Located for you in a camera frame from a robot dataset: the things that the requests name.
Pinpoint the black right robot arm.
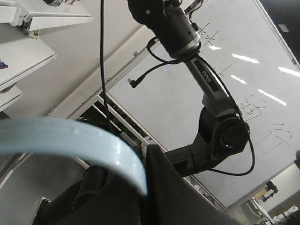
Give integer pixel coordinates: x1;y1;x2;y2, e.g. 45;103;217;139
128;0;251;225

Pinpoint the white whiteboard stand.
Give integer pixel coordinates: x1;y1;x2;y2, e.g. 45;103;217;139
105;0;300;210

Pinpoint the light blue plastic basket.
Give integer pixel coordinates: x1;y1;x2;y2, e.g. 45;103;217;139
0;117;148;197

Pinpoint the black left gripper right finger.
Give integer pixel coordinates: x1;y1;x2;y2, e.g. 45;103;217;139
145;144;237;225

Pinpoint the black camera cable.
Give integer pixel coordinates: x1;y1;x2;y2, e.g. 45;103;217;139
99;0;114;134

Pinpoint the white shelf unit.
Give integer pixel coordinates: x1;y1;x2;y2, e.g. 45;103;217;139
0;0;93;110

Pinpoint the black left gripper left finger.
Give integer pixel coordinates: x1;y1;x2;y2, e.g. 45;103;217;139
32;166;149;225

